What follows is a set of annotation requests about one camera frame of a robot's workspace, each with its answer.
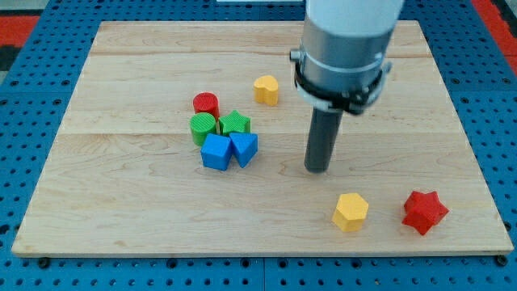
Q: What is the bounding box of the green star block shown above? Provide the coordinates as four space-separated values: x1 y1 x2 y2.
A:
219 110 251 137

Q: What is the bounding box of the yellow hexagon block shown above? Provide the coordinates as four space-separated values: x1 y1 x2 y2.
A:
332 193 369 232

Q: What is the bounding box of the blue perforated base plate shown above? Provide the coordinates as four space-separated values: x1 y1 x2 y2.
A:
1 0 516 290

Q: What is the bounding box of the blue cube block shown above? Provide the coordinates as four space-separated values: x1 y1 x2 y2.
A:
200 133 232 171

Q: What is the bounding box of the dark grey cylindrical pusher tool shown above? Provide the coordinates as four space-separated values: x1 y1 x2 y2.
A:
305 108 343 174

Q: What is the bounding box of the green cylinder block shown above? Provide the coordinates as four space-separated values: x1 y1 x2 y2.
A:
190 112 217 146

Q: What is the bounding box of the yellow heart block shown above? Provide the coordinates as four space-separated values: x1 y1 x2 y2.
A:
253 75 279 106

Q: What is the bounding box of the wooden board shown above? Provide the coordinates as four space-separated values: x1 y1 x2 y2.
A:
12 21 514 258

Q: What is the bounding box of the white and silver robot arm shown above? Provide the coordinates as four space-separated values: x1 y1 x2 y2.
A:
290 0 404 115

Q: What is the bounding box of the red cylinder block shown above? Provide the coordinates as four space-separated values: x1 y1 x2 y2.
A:
192 91 220 120

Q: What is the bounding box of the red star block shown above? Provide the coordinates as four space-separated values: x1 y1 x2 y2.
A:
401 191 449 235

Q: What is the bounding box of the blue triangle block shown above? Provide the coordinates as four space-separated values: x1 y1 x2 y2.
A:
229 133 259 168

